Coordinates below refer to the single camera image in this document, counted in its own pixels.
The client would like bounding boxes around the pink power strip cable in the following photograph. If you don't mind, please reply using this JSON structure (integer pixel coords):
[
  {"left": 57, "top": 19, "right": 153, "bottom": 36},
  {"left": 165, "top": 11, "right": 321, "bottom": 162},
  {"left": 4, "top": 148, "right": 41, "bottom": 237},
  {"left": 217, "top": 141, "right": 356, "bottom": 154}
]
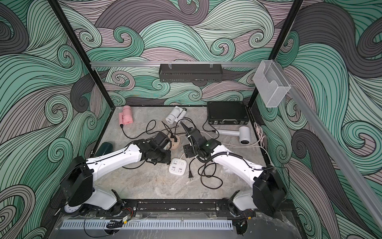
[{"left": 178, "top": 121, "right": 277, "bottom": 168}]

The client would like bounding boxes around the black corner frame post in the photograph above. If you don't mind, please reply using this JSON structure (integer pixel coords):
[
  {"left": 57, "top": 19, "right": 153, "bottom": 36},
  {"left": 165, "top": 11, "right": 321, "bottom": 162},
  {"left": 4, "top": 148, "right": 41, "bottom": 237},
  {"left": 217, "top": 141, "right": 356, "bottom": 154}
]
[{"left": 248, "top": 1, "right": 303, "bottom": 108}]

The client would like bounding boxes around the aluminium wall rail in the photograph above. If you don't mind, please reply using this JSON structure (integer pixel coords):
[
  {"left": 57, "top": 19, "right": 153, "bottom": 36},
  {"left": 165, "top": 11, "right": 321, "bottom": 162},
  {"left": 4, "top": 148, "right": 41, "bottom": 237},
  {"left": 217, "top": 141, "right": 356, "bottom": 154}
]
[
  {"left": 90, "top": 60, "right": 261, "bottom": 68},
  {"left": 273, "top": 61, "right": 382, "bottom": 231}
]

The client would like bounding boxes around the aluminium wall rail right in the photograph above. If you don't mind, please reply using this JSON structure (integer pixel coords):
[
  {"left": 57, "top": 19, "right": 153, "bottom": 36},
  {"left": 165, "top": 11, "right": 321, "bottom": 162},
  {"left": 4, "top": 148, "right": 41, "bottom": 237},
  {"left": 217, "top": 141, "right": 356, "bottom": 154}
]
[{"left": 273, "top": 61, "right": 382, "bottom": 231}]

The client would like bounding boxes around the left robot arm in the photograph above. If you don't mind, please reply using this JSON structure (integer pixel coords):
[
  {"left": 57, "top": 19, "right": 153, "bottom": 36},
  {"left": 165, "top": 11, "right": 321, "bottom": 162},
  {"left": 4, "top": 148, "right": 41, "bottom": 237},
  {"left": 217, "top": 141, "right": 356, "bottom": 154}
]
[{"left": 60, "top": 132, "right": 171, "bottom": 216}]

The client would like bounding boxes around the black wall shelf tray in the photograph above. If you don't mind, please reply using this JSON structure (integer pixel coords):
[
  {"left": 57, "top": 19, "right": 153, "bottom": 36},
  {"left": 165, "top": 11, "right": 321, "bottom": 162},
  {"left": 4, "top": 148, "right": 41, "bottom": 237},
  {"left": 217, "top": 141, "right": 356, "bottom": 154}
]
[{"left": 159, "top": 64, "right": 223, "bottom": 83}]

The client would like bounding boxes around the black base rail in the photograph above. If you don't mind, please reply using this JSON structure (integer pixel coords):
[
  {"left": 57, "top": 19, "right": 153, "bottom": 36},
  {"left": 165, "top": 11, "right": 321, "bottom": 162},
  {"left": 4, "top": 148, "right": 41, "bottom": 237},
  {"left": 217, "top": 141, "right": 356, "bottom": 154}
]
[{"left": 86, "top": 198, "right": 299, "bottom": 220}]

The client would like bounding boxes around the clear plastic wall holder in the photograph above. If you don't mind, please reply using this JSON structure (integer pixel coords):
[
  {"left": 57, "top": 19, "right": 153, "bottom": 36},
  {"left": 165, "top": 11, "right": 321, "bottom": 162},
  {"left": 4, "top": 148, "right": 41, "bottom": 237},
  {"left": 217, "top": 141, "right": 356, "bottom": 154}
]
[{"left": 252, "top": 60, "right": 290, "bottom": 108}]

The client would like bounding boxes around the black cable of front dryer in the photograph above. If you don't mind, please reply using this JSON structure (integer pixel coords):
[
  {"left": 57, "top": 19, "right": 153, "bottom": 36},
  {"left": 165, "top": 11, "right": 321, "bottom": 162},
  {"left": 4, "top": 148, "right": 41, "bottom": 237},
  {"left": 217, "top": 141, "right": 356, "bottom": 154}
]
[{"left": 187, "top": 156, "right": 224, "bottom": 190}]

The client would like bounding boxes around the white square power strip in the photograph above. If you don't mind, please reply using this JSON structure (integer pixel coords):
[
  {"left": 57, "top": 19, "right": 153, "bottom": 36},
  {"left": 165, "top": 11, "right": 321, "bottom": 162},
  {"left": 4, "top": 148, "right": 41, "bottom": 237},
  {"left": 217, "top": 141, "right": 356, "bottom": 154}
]
[{"left": 169, "top": 158, "right": 187, "bottom": 176}]

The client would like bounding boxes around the white hair dryer straight handle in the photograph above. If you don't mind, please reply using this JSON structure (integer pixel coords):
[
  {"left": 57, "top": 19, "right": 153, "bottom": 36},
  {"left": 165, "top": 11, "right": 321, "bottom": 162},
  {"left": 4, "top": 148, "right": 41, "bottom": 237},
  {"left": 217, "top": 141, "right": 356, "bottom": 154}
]
[{"left": 217, "top": 126, "right": 251, "bottom": 145}]

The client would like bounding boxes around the pink hair dryer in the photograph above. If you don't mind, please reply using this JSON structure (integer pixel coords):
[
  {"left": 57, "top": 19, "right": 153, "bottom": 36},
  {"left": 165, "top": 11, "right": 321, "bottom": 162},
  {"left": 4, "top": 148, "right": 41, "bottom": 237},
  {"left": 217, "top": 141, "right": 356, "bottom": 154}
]
[{"left": 118, "top": 106, "right": 133, "bottom": 127}]

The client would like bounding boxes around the black left corner post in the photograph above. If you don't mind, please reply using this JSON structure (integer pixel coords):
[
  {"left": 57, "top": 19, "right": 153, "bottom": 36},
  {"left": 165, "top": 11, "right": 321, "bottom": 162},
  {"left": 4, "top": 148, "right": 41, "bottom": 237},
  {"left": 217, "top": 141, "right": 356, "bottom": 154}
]
[{"left": 47, "top": 0, "right": 115, "bottom": 110}]

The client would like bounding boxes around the dark green hair dryer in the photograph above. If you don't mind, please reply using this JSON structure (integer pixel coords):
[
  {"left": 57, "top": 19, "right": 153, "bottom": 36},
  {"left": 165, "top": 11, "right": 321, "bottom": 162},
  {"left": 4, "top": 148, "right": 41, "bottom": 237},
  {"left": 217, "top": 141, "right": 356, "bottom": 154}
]
[{"left": 94, "top": 142, "right": 114, "bottom": 157}]

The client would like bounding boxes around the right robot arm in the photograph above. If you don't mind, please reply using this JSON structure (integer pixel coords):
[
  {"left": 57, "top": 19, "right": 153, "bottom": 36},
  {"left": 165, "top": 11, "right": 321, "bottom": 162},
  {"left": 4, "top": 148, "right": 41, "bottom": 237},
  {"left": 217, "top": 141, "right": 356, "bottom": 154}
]
[{"left": 181, "top": 123, "right": 287, "bottom": 217}]

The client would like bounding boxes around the black ribbed carrying case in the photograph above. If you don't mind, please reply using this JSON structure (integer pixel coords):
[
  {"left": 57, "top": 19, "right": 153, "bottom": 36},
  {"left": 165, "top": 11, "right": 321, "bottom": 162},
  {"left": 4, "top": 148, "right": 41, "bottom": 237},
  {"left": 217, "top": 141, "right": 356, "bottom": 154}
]
[{"left": 207, "top": 101, "right": 249, "bottom": 125}]

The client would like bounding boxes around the aluminium wall rail back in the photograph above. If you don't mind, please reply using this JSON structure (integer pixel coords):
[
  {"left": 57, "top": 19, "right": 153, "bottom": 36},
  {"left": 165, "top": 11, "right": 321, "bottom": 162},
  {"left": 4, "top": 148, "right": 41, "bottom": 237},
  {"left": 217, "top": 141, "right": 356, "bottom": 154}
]
[{"left": 90, "top": 60, "right": 261, "bottom": 68}]

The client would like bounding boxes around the white slotted cable duct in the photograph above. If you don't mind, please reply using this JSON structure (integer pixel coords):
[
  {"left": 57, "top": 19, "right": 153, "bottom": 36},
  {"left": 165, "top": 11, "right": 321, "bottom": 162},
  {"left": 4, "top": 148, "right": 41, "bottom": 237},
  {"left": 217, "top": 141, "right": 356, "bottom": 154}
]
[{"left": 60, "top": 219, "right": 233, "bottom": 231}]

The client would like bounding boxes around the round pink power strip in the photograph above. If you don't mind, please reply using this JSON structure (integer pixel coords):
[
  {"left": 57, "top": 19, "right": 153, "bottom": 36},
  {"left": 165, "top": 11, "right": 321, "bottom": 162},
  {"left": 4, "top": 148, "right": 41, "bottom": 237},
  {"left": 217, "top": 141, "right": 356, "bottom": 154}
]
[{"left": 169, "top": 135, "right": 181, "bottom": 150}]

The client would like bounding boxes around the black cable of white dryer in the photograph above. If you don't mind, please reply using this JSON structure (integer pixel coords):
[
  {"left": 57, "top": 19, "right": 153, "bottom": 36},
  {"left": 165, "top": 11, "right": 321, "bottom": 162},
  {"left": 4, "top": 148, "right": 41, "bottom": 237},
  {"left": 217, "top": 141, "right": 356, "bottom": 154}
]
[{"left": 175, "top": 117, "right": 221, "bottom": 141}]

